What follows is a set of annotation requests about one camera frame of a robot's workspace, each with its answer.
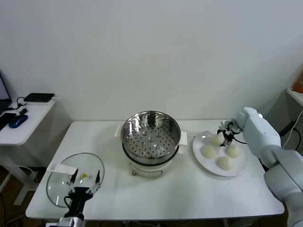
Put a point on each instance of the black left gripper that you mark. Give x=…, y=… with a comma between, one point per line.
x=79, y=196

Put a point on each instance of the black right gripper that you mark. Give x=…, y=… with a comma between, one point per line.
x=227, y=134

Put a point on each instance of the white steamed baozi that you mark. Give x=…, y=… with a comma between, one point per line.
x=209, y=151
x=225, y=163
x=215, y=140
x=233, y=151

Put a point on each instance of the blue computer mouse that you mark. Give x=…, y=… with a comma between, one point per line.
x=17, y=121

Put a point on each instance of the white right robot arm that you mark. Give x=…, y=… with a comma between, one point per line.
x=258, y=132

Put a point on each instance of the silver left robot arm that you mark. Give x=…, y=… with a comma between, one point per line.
x=71, y=222

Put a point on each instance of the perforated steel steamer basket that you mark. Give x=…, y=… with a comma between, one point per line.
x=151, y=142

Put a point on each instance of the white round plate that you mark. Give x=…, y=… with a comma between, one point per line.
x=206, y=165

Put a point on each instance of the white electric cooker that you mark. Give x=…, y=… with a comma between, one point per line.
x=146, y=171

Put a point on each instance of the white side table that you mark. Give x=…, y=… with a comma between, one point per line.
x=30, y=127

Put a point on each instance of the small black adapter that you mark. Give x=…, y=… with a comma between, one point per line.
x=23, y=111

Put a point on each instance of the orange object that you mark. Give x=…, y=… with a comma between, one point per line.
x=298, y=84

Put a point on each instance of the black flat device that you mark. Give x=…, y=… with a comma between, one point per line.
x=39, y=97

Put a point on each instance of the black smartphone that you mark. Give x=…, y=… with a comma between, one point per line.
x=5, y=120

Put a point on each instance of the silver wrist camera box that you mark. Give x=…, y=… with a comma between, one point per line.
x=233, y=125

